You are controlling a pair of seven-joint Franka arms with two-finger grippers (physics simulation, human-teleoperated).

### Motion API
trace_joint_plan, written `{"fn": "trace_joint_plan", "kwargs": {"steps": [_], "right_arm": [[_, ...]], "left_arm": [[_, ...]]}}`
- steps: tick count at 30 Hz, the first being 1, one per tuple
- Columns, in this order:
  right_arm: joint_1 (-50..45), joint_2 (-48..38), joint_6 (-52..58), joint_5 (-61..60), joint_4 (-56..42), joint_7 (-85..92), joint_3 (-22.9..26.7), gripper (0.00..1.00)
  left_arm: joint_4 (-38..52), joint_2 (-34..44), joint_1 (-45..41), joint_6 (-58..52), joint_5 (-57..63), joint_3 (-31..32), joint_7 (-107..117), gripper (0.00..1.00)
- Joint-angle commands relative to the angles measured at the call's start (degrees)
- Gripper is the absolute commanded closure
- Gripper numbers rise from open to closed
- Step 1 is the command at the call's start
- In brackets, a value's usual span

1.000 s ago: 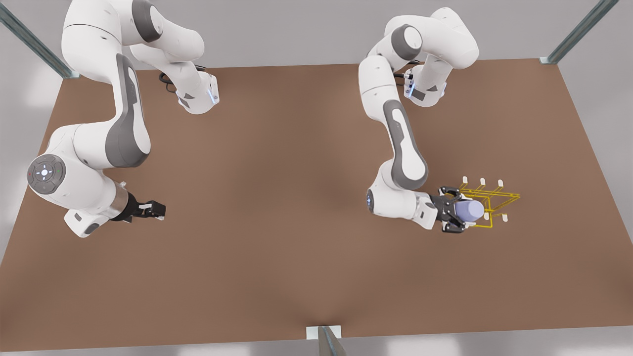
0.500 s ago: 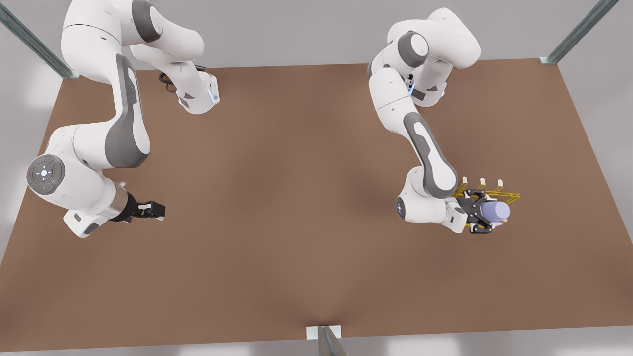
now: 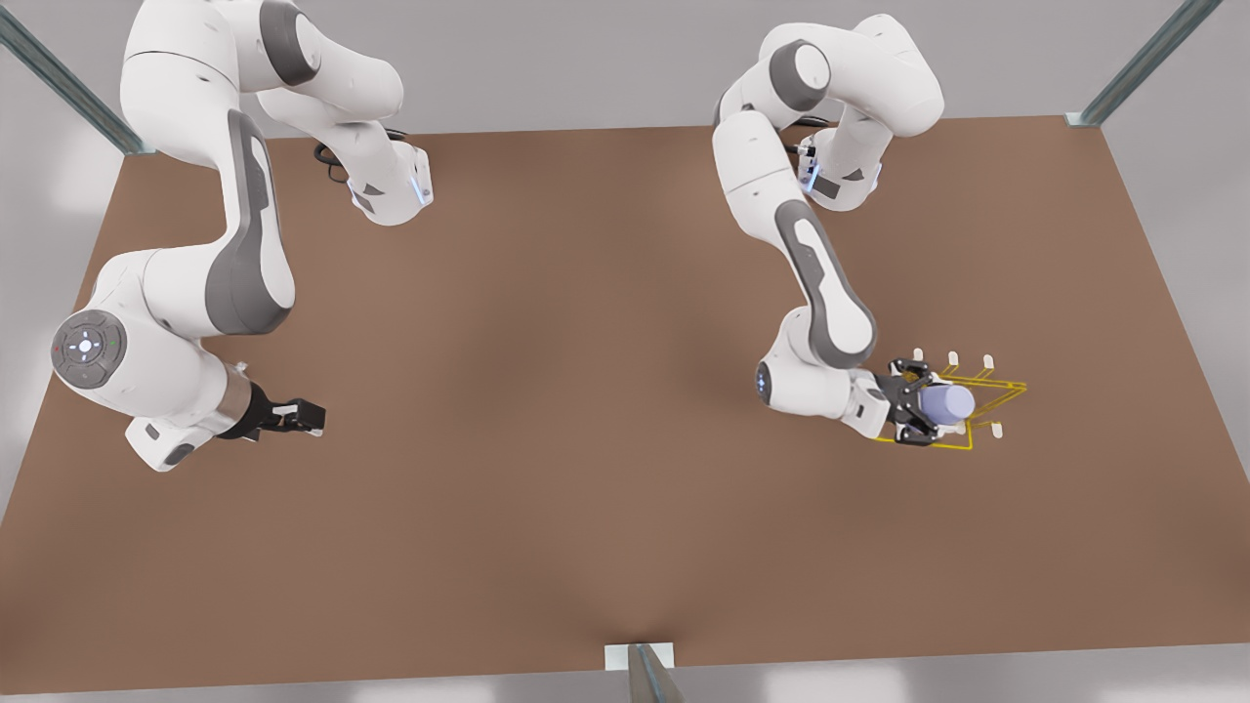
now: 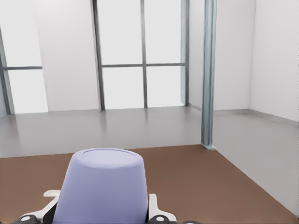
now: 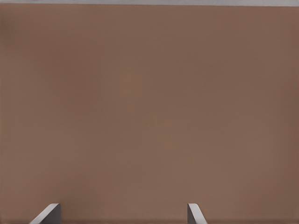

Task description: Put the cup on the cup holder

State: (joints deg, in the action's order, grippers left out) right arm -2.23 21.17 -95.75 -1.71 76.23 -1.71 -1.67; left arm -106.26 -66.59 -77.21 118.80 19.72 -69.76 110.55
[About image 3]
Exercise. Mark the lavender cup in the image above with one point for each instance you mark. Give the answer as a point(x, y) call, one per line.
point(949, 404)

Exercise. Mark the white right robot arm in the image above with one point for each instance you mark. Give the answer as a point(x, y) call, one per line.
point(176, 293)

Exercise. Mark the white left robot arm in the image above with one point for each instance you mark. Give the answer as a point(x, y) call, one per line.
point(762, 186)

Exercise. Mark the silver frame post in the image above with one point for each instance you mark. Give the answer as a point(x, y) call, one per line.
point(68, 83)
point(645, 674)
point(1143, 63)

